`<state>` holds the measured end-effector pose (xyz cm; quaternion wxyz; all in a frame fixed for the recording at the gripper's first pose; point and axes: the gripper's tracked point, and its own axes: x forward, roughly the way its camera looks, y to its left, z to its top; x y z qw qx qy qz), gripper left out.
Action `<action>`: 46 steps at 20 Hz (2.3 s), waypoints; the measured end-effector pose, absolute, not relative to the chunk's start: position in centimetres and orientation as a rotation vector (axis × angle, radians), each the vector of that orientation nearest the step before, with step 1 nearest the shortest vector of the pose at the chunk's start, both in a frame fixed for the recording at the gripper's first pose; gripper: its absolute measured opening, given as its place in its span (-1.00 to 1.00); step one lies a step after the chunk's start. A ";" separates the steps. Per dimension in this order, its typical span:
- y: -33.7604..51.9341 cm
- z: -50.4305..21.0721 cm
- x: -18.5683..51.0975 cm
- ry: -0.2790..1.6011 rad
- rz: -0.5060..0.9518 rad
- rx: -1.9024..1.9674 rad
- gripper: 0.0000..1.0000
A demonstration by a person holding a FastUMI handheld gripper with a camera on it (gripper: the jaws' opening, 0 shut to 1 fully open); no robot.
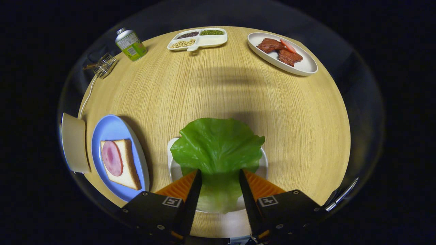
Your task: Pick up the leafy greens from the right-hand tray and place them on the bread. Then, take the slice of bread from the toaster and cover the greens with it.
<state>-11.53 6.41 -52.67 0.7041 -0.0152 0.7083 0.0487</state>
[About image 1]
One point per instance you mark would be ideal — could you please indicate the white bread slice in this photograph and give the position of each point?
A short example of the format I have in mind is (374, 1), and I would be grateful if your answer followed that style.
(129, 170)

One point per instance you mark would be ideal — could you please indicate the green lettuce leaf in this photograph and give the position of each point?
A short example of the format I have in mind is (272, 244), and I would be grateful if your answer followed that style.
(218, 146)

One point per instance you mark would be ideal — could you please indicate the white oval plate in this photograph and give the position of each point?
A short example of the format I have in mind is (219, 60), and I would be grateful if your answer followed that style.
(306, 64)

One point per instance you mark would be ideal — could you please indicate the shiny metal bar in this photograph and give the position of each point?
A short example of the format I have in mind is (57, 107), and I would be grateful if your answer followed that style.
(342, 195)

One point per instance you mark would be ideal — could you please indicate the round pink ham slice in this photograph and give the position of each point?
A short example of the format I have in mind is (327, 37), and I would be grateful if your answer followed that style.
(112, 158)

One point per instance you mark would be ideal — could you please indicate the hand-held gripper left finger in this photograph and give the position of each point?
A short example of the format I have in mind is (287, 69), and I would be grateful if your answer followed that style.
(192, 204)

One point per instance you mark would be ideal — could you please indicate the small white plate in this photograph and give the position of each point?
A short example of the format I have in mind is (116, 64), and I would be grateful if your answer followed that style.
(174, 172)

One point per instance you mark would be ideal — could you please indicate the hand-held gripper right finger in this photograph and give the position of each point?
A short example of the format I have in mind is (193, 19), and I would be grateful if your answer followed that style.
(250, 204)

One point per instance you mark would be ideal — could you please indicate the blue plate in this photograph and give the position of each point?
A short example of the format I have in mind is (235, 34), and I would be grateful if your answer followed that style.
(112, 129)

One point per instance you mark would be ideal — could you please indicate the small brown meat slice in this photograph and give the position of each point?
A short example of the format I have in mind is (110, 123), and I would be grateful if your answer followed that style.
(269, 45)

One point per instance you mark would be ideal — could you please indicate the white toaster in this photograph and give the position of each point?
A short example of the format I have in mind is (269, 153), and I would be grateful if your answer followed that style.
(75, 143)

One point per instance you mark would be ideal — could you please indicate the pink sausage slice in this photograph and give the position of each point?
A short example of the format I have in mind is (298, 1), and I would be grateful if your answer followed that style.
(288, 45)

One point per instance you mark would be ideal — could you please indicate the black backdrop cloth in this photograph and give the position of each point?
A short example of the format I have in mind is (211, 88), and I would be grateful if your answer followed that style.
(289, 20)

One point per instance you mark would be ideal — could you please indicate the white divided dish with beans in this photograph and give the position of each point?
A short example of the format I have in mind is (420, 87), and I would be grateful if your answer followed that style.
(211, 40)

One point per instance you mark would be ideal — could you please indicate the green drink bottle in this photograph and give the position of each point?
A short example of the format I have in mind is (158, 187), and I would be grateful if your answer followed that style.
(131, 46)

